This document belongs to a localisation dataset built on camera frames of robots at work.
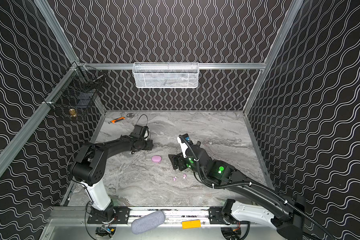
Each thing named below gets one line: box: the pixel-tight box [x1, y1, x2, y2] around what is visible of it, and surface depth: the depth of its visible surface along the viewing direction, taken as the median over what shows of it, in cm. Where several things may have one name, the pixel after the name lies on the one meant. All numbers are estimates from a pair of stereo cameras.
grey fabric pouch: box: [131, 210, 166, 235], surface depth 72 cm
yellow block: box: [181, 219, 202, 229], surface depth 74 cm
